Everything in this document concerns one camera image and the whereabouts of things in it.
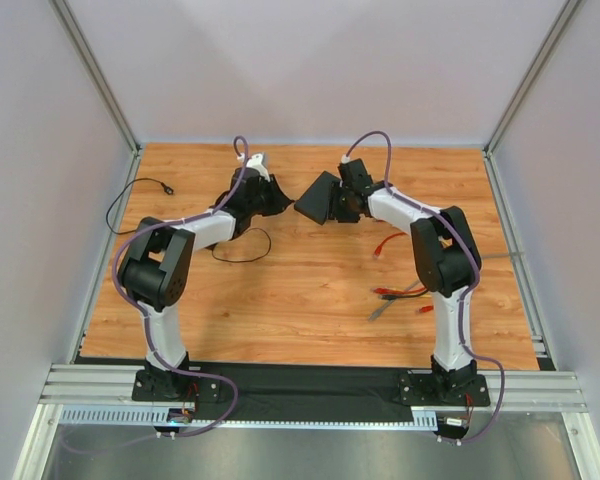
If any black network switch box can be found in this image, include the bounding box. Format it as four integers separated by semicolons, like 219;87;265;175
294;171;340;225

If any aluminium frame post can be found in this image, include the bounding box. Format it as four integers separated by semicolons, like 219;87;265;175
49;0;141;154
483;0;585;157

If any grey ethernet cable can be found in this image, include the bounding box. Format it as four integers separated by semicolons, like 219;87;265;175
367;252;526;321

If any right aluminium frame post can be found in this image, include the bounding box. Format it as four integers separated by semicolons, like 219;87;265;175
483;0;585;157

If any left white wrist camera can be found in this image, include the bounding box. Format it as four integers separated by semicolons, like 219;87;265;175
234;152;271;182

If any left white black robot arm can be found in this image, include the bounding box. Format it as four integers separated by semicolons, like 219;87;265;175
114;167;292;373

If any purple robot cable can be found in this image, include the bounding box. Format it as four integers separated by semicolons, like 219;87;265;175
340;130;505;447
59;134;251;454

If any black cloth strip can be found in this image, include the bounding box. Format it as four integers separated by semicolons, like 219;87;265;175
74;355;561;422

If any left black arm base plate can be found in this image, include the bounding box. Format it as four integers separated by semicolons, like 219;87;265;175
131;368;223;403

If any grey slotted cable duct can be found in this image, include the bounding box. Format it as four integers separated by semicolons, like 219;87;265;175
58;405;438;432

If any left aluminium frame post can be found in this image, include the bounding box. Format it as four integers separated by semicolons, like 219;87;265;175
49;0;141;154

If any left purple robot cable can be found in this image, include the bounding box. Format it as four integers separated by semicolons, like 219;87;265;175
59;134;251;454

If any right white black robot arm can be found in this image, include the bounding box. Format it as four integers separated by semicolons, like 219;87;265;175
327;156;481;376

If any front aluminium rail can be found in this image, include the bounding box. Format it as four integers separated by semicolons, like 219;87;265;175
40;364;587;413

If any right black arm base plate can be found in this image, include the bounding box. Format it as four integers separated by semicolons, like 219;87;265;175
398;371;491;407

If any red ethernet cable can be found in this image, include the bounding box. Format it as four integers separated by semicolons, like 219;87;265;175
372;285;429;296

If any thin black power cable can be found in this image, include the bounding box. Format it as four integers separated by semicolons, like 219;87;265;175
105;178;273;264

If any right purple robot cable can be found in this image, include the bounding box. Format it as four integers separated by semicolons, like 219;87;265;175
340;130;505;447

